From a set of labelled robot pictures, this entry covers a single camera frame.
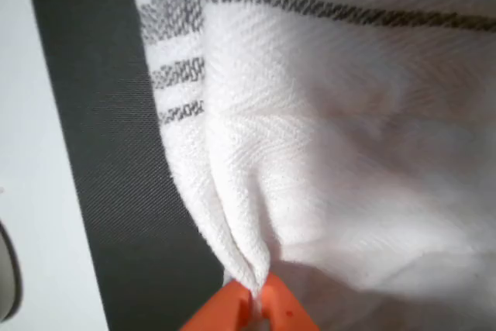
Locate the black desk mat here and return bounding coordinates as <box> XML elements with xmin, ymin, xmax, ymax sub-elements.
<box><xmin>22</xmin><ymin>0</ymin><xmax>236</xmax><ymax>331</ymax></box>

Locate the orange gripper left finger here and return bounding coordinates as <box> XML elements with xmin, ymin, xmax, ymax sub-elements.
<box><xmin>180</xmin><ymin>280</ymin><xmax>253</xmax><ymax>331</ymax></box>

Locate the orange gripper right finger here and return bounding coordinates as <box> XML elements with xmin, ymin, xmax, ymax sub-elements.
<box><xmin>258</xmin><ymin>271</ymin><xmax>321</xmax><ymax>331</ymax></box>

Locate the grey round device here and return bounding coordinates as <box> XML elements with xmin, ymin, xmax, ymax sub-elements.
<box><xmin>0</xmin><ymin>217</ymin><xmax>25</xmax><ymax>321</ymax></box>

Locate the white striped towel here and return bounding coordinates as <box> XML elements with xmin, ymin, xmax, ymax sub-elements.
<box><xmin>127</xmin><ymin>0</ymin><xmax>496</xmax><ymax>331</ymax></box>

